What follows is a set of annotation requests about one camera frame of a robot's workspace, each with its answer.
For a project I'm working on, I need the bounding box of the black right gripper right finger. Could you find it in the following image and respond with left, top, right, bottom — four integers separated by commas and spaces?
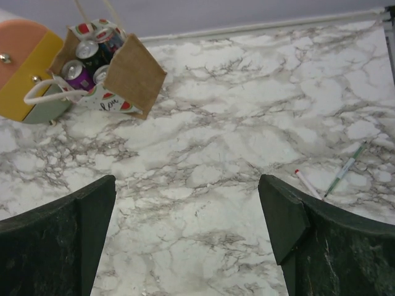
258, 175, 394, 295

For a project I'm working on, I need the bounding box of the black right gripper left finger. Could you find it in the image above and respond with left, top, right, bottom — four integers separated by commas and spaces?
1, 175, 116, 295

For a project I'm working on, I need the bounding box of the purple beverage can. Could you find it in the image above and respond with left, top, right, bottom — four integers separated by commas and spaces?
95, 28, 124, 60
60, 60, 95, 91

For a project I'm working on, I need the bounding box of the silver slim energy can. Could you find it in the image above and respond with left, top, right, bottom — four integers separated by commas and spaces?
93, 65, 109, 84

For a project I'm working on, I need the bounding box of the jute watermelon canvas bag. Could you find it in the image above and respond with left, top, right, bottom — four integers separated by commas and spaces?
49, 1, 167, 120

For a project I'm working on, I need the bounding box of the black yellow beverage can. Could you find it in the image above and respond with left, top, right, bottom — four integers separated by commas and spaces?
75, 40, 108, 75

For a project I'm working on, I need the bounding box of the red cola can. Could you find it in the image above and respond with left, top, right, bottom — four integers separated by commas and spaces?
94, 27, 124, 47

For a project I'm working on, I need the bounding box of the red capped white marker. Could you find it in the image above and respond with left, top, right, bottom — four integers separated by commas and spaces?
295, 170, 323, 200

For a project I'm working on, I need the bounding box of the green white pen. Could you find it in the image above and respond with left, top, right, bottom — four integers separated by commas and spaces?
324, 141, 367, 197

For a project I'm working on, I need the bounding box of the round pastel drawer cabinet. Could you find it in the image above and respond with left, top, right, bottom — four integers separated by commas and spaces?
1, 18, 71, 125

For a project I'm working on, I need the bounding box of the aluminium side rail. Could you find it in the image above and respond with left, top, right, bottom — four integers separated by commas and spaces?
140, 8, 390, 44

